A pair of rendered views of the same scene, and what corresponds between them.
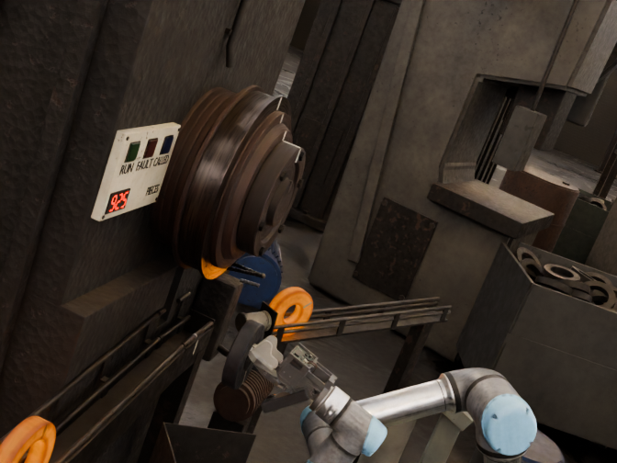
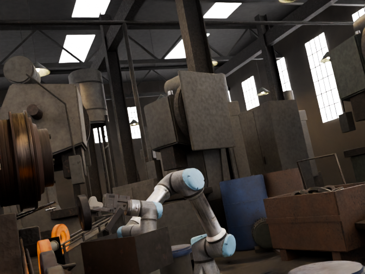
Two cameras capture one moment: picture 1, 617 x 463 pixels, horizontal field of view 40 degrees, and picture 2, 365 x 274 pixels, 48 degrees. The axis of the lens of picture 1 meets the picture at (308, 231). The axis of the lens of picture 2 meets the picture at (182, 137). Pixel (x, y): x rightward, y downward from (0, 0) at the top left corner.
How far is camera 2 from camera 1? 99 cm
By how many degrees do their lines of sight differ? 40
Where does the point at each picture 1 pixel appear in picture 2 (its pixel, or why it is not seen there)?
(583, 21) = (73, 116)
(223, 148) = (21, 129)
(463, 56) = not seen: hidden behind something
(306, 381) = (118, 203)
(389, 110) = not seen: hidden behind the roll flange
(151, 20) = not seen: outside the picture
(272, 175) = (45, 136)
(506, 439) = (197, 182)
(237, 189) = (36, 146)
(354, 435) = (151, 210)
